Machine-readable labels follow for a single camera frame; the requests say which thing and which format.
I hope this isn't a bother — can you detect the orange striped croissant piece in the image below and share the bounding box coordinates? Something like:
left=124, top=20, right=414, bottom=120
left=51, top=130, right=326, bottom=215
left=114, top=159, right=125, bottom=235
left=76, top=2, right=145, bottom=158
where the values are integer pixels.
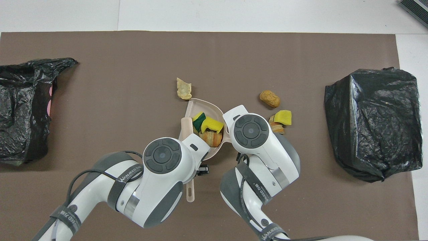
left=199, top=131, right=223, bottom=148

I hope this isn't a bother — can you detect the L-shaped yellow sponge piece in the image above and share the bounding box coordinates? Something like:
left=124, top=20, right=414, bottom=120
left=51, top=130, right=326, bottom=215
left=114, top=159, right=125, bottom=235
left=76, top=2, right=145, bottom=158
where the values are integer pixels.
left=201, top=116, right=224, bottom=134

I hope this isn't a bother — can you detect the green and yellow sponge piece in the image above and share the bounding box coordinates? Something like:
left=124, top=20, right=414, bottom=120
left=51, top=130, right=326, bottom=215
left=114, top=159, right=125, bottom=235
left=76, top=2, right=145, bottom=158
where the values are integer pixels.
left=191, top=112, right=207, bottom=132

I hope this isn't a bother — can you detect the beige plastic dustpan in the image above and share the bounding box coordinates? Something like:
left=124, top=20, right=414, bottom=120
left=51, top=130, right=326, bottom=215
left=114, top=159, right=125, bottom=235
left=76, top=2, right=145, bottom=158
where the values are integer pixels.
left=178, top=98, right=231, bottom=161

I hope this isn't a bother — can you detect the pale flaky bread piece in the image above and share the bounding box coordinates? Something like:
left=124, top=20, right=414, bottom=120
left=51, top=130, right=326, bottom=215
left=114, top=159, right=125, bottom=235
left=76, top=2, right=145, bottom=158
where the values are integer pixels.
left=176, top=77, right=193, bottom=100

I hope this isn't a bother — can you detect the small striped bread piece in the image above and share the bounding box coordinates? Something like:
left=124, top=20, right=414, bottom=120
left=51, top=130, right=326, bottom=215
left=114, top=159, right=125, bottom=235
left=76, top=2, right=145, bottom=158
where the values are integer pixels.
left=267, top=115, right=286, bottom=136

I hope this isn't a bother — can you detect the yellow sponge wedge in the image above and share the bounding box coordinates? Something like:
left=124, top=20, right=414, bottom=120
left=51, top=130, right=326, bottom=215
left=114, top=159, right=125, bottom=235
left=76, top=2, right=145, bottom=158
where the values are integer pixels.
left=274, top=110, right=292, bottom=126

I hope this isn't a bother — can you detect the brown fried nugget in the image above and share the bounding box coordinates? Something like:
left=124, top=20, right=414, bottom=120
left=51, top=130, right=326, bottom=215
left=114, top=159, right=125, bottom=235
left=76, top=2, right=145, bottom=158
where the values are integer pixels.
left=259, top=90, right=281, bottom=108

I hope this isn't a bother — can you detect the right black trash bag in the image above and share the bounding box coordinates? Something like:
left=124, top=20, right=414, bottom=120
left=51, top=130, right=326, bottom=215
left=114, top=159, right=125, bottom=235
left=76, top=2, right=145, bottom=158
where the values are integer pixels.
left=324, top=67, right=423, bottom=183

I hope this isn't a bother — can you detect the black trash bag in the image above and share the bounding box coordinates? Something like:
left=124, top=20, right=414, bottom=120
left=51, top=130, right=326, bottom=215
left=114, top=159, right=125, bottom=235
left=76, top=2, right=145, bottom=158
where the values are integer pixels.
left=324, top=67, right=423, bottom=183
left=0, top=58, right=78, bottom=167

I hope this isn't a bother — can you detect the left black trash bag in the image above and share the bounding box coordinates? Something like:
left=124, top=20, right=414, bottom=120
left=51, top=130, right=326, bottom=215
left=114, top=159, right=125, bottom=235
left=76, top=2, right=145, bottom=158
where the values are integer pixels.
left=0, top=58, right=78, bottom=167

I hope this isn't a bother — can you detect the brown table mat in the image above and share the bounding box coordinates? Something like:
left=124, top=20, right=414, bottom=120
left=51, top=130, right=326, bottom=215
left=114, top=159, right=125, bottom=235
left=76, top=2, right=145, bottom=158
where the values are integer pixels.
left=0, top=31, right=418, bottom=241

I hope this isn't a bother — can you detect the grey ribbed device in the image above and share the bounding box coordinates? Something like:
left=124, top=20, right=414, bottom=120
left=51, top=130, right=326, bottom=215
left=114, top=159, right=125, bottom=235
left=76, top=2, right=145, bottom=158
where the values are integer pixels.
left=400, top=0, right=428, bottom=19

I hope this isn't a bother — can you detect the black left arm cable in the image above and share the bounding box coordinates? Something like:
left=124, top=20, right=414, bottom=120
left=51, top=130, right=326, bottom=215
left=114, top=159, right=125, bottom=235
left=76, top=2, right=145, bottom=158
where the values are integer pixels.
left=67, top=151, right=144, bottom=218

